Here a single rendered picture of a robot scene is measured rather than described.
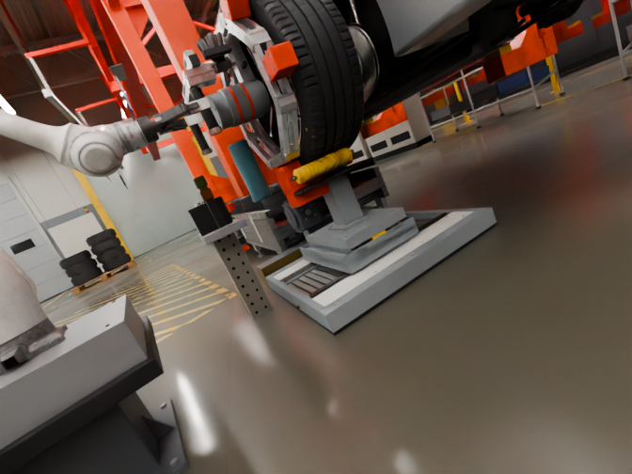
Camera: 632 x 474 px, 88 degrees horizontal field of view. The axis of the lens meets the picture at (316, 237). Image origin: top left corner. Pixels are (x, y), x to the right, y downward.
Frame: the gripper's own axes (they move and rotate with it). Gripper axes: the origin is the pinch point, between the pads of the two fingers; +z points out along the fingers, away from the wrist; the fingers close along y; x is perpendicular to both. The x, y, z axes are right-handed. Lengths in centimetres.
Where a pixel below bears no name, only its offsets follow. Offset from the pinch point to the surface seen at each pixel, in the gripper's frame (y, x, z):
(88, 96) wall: -1311, 505, -86
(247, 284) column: -35, -67, -10
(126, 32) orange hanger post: -258, 155, 18
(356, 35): -11, 11, 75
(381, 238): 3, -67, 41
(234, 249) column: -35, -50, -8
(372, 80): -11, -8, 75
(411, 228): 3, -70, 56
